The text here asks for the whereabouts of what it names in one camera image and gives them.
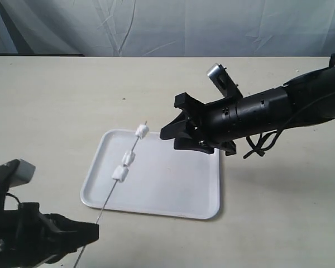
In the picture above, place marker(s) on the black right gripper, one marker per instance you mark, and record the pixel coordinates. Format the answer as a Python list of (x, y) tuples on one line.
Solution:
[(204, 127)]

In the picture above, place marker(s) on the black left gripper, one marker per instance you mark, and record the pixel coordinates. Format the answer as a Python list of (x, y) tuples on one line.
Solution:
[(37, 233)]

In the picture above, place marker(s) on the white marshmallow piece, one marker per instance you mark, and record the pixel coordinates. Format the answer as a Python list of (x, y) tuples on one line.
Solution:
[(141, 131), (120, 173), (128, 158)]

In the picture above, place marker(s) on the thin metal skewer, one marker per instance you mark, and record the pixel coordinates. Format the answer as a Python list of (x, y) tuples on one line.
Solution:
[(116, 182)]

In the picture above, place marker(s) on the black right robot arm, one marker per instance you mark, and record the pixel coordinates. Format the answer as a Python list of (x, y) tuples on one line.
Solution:
[(303, 101)]

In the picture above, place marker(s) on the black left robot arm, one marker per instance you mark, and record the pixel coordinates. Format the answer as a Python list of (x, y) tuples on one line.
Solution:
[(8, 252)]

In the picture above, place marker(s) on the white plastic tray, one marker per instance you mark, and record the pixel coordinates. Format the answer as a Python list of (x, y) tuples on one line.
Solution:
[(161, 180)]

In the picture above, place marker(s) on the white backdrop cloth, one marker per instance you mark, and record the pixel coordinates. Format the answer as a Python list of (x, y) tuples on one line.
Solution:
[(168, 28)]

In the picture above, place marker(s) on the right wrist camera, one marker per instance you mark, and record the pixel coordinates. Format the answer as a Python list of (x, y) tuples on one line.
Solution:
[(223, 82)]

